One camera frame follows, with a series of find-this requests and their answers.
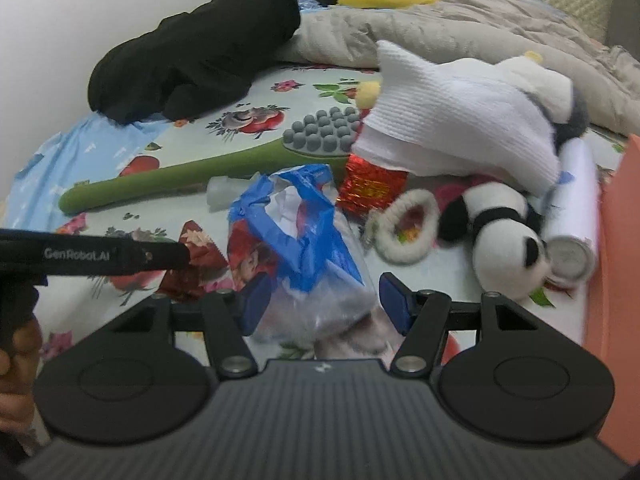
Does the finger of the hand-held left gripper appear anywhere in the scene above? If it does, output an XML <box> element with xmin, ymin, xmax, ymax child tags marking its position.
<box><xmin>142</xmin><ymin>242</ymin><xmax>192</xmax><ymax>276</ymax></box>

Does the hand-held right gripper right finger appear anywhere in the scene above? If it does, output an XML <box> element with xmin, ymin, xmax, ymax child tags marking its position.
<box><xmin>378</xmin><ymin>272</ymin><xmax>543</xmax><ymax>376</ymax></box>

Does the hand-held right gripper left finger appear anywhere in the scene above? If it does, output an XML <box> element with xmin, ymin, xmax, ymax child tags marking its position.
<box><xmin>107</xmin><ymin>277</ymin><xmax>273</xmax><ymax>378</ymax></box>

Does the white fuzzy scrunchie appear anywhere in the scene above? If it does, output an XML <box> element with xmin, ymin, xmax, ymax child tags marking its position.
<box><xmin>372</xmin><ymin>190</ymin><xmax>441</xmax><ymax>265</ymax></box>

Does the blue plastic bag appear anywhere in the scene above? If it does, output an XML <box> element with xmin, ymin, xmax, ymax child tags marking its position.
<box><xmin>227</xmin><ymin>164</ymin><xmax>401</xmax><ymax>361</ymax></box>

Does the panda plush toy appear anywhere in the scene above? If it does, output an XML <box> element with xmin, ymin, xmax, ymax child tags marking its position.
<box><xmin>437</xmin><ymin>182</ymin><xmax>548</xmax><ymax>301</ymax></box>

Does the white knit cloth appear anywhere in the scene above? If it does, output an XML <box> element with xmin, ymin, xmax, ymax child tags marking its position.
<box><xmin>352</xmin><ymin>40</ymin><xmax>561</xmax><ymax>196</ymax></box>

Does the orange cardboard box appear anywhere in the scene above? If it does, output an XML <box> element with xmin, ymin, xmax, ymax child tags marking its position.
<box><xmin>582</xmin><ymin>132</ymin><xmax>640</xmax><ymax>466</ymax></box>

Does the person's left hand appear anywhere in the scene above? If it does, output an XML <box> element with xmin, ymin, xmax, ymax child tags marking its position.
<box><xmin>0</xmin><ymin>320</ymin><xmax>43</xmax><ymax>436</ymax></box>

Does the red-brown foil wrapper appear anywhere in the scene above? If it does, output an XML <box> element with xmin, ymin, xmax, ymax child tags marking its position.
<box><xmin>157</xmin><ymin>220</ymin><xmax>228</xmax><ymax>303</ymax></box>

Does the green massage hammer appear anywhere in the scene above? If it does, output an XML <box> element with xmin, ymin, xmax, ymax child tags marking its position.
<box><xmin>57</xmin><ymin>107</ymin><xmax>363</xmax><ymax>216</ymax></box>

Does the translucent plastic cup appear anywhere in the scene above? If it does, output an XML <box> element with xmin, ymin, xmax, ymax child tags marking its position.
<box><xmin>206</xmin><ymin>175</ymin><xmax>251</xmax><ymax>211</ymax></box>

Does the light blue plastic sheet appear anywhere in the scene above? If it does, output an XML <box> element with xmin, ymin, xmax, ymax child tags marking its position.
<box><xmin>5</xmin><ymin>115</ymin><xmax>171</xmax><ymax>211</ymax></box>

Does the red foil packet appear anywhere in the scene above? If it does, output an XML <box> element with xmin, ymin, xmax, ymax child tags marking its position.
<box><xmin>336</xmin><ymin>155</ymin><xmax>408</xmax><ymax>216</ymax></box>

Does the pink foil wrapper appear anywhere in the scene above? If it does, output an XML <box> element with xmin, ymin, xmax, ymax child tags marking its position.
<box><xmin>432</xmin><ymin>175</ymin><xmax>496</xmax><ymax>211</ymax></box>

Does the floral bed sheet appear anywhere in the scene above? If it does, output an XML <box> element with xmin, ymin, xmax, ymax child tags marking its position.
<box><xmin>0</xmin><ymin>62</ymin><xmax>631</xmax><ymax>361</ymax></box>

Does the white spray can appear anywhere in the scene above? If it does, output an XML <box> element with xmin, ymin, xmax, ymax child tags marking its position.
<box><xmin>542</xmin><ymin>137</ymin><xmax>601</xmax><ymax>288</ymax></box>

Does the black clothing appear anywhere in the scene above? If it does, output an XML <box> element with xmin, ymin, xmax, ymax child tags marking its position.
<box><xmin>87</xmin><ymin>0</ymin><xmax>341</xmax><ymax>126</ymax></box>

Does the grey penguin plush toy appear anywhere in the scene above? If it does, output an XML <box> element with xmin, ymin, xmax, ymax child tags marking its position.
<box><xmin>355</xmin><ymin>50</ymin><xmax>591</xmax><ymax>151</ymax></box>

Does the grey quilt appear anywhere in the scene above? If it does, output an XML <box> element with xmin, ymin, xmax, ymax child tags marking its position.
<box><xmin>275</xmin><ymin>0</ymin><xmax>640</xmax><ymax>136</ymax></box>

